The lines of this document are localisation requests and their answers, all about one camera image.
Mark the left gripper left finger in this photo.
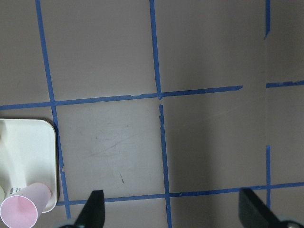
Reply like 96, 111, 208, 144
73, 190, 105, 228

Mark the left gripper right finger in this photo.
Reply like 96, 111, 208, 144
238, 188, 288, 228

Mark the pink cup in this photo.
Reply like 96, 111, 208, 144
0, 183, 51, 228

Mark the cream plastic tray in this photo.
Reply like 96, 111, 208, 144
0, 118, 58, 213

